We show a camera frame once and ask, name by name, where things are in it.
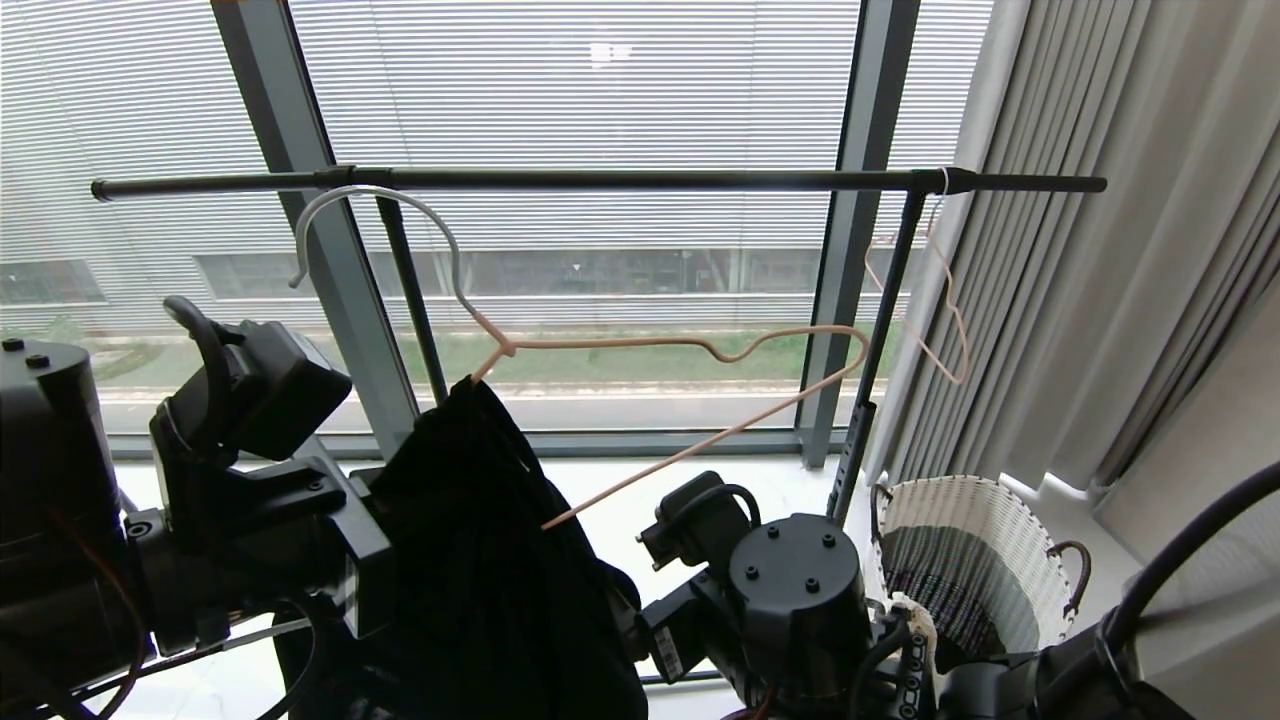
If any black clothes rack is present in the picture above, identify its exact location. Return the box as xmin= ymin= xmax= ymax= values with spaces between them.
xmin=90 ymin=165 xmax=1109 ymax=691

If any white laundry basket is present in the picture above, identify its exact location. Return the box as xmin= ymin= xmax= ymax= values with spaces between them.
xmin=870 ymin=474 xmax=1094 ymax=683

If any pink clothes hanger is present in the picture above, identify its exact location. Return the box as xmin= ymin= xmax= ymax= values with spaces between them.
xmin=288 ymin=184 xmax=873 ymax=532
xmin=864 ymin=198 xmax=973 ymax=388

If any beige curtain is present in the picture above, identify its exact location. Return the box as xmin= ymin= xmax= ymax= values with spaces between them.
xmin=865 ymin=0 xmax=1280 ymax=498

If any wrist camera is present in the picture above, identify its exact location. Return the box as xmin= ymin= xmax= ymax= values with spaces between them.
xmin=150 ymin=297 xmax=354 ymax=546
xmin=636 ymin=469 xmax=763 ymax=574

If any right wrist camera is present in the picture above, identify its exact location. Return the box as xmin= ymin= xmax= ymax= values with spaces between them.
xmin=636 ymin=469 xmax=763 ymax=574

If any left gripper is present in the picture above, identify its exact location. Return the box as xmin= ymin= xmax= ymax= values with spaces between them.
xmin=123 ymin=476 xmax=398 ymax=653

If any black garment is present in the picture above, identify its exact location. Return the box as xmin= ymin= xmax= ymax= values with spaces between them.
xmin=273 ymin=377 xmax=653 ymax=720

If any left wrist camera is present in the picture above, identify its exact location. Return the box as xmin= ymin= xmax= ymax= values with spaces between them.
xmin=150 ymin=297 xmax=354 ymax=546

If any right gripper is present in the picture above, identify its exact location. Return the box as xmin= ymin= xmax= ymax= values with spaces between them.
xmin=636 ymin=572 xmax=746 ymax=691

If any window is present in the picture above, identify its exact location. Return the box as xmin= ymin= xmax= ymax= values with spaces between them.
xmin=0 ymin=0 xmax=996 ymax=471

